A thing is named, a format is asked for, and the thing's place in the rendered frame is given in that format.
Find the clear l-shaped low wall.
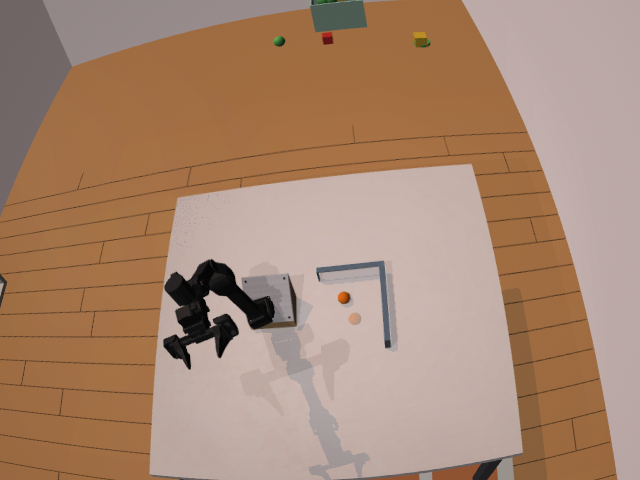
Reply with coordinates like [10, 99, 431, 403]
[318, 267, 379, 282]

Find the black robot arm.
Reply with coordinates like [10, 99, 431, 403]
[164, 259, 275, 334]

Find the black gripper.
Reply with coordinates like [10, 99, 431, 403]
[163, 311, 239, 370]

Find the grey wall top trim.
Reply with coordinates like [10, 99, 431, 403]
[316, 261, 391, 349]

